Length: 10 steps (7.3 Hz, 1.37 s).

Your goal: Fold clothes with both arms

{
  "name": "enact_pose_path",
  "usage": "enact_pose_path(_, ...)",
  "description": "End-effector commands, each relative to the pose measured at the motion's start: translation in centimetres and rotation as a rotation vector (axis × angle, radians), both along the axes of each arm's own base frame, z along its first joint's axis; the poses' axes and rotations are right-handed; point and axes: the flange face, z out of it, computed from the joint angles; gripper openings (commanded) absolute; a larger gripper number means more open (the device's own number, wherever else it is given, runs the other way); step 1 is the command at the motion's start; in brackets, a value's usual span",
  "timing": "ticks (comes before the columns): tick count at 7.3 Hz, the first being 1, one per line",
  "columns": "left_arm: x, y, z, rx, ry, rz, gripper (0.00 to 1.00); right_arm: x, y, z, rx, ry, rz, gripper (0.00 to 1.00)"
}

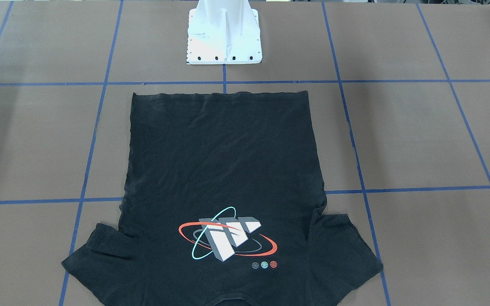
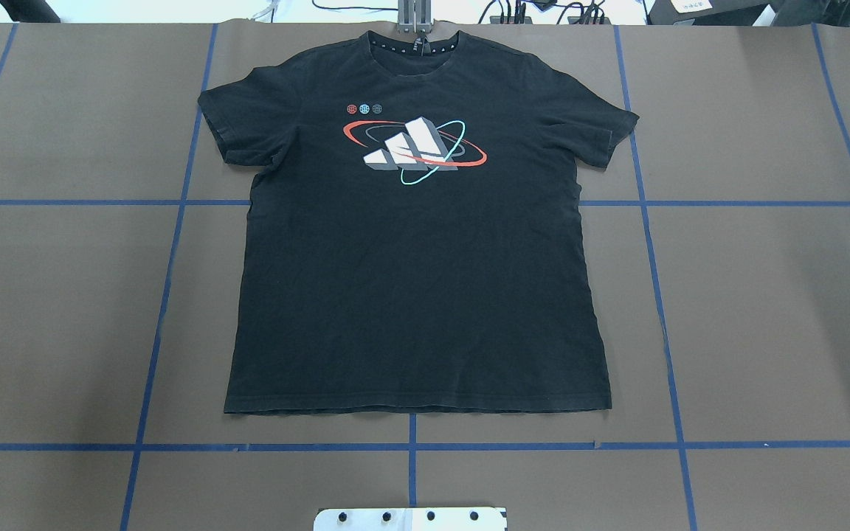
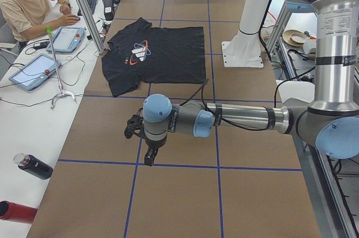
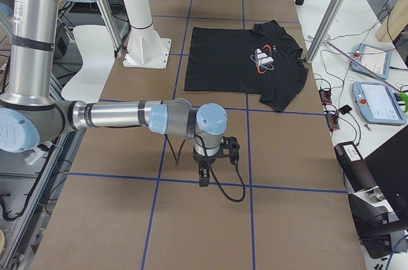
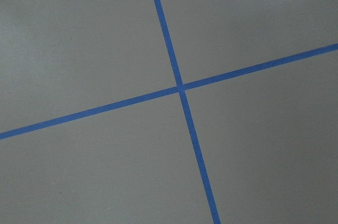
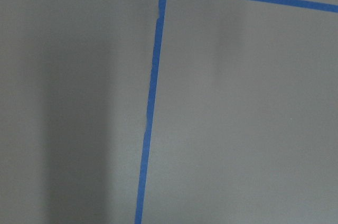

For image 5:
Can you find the blue tape grid lines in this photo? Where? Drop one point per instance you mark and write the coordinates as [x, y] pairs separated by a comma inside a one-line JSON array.
[[180, 88]]

